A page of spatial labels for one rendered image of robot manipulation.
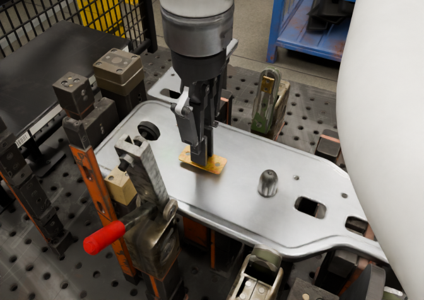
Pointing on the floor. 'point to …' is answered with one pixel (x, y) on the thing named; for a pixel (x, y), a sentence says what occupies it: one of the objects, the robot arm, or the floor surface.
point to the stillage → (310, 24)
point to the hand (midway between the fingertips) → (201, 144)
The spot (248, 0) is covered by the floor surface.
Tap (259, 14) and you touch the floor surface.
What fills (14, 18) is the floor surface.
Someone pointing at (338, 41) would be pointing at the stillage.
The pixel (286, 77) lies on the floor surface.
